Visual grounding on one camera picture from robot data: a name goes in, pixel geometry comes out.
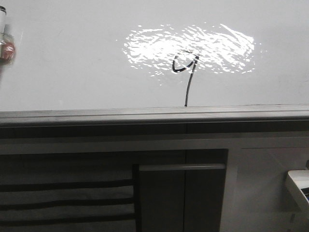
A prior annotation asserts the grey cabinet panel with rail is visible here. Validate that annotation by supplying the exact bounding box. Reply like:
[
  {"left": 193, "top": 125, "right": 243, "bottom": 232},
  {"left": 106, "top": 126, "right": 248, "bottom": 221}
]
[{"left": 136, "top": 163, "right": 225, "bottom": 232}]

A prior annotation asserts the white whiteboard with aluminium frame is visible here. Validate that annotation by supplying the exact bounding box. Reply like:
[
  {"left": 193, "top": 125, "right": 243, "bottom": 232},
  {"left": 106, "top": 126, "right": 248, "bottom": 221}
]
[{"left": 0, "top": 0, "right": 309, "bottom": 126}]

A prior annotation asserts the white whiteboard marker with tape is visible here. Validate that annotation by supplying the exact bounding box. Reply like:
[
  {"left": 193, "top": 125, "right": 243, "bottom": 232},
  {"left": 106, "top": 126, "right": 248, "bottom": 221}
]
[{"left": 0, "top": 6, "right": 16, "bottom": 65}]

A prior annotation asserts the dark slatted chair back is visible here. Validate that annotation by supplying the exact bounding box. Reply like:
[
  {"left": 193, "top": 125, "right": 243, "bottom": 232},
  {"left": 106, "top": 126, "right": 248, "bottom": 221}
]
[{"left": 0, "top": 164, "right": 142, "bottom": 232}]

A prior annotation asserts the white plastic tray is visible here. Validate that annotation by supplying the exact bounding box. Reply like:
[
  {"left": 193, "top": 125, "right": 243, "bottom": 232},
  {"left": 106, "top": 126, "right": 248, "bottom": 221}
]
[{"left": 285, "top": 170, "right": 309, "bottom": 218}]

